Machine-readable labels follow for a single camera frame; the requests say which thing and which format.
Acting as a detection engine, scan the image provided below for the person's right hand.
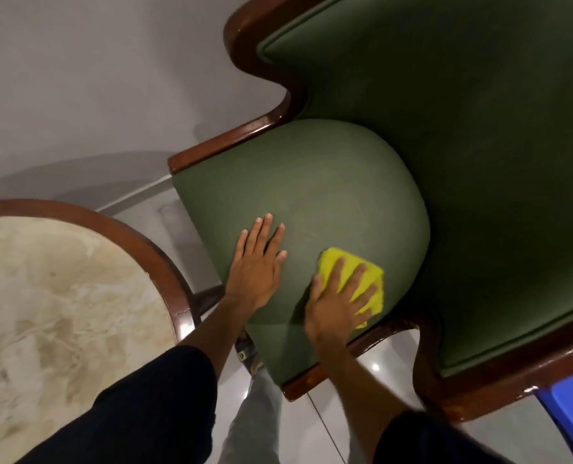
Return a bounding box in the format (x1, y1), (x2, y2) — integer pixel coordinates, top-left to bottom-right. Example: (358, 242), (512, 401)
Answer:
(305, 258), (379, 352)

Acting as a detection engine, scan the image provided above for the person's left hand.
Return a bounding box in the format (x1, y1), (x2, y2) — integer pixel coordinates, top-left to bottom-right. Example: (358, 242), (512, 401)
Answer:
(224, 213), (288, 313)

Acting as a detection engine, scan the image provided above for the yellow cleaning cloth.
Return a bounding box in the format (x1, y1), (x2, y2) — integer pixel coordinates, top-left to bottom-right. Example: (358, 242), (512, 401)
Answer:
(315, 246), (385, 330)

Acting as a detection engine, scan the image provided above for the person's left forearm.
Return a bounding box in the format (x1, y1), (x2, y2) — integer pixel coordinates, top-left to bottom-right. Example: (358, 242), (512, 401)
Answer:
(177, 295), (258, 382)

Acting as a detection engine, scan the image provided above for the person's right forearm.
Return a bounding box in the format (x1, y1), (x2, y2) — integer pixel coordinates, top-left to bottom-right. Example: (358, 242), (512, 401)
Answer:
(315, 340), (413, 464)

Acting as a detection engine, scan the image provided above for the person's sandal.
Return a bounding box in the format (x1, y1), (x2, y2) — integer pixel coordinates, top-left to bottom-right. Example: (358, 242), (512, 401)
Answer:
(234, 332), (264, 376)

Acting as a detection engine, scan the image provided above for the dark right sleeve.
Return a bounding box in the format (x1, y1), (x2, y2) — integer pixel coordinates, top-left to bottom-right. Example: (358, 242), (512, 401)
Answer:
(373, 410), (514, 464)

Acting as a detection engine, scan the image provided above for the dark sleeve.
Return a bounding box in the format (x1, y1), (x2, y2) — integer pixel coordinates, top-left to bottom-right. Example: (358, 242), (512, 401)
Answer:
(373, 410), (514, 464)
(16, 345), (219, 464)

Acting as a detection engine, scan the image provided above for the grey trouser leg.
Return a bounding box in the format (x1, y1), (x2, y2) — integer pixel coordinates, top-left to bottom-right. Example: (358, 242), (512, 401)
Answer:
(217, 364), (311, 464)

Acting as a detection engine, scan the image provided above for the green upholstered wooden armchair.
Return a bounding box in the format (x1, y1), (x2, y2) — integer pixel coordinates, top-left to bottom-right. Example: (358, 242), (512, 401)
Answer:
(167, 0), (573, 424)

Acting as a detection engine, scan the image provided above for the round marble wood-rimmed table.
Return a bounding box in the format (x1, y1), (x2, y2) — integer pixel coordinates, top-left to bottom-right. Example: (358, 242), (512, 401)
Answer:
(0, 198), (201, 464)

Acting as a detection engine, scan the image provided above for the dark left sleeve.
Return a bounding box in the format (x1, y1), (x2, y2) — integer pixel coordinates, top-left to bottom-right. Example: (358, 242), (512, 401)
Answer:
(16, 345), (219, 464)

